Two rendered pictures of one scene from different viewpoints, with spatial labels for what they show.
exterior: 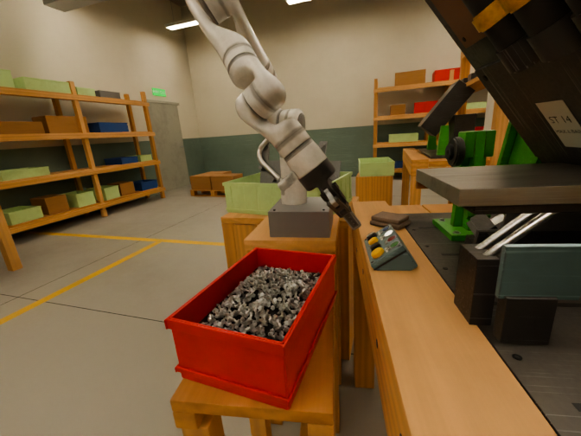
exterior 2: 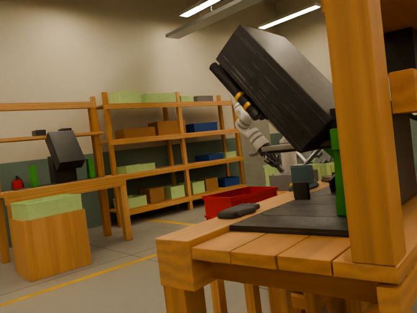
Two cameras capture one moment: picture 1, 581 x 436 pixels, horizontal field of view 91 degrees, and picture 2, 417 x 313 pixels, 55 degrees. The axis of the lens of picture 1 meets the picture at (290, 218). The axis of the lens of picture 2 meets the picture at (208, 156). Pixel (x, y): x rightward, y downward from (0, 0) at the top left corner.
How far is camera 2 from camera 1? 149 cm
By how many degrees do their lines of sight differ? 33
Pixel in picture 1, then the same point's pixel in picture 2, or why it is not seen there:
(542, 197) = (277, 148)
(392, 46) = not seen: outside the picture
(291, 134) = (252, 134)
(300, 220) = (285, 180)
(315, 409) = not seen: hidden behind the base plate
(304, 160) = (257, 143)
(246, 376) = not seen: hidden behind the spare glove
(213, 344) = (214, 203)
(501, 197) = (269, 148)
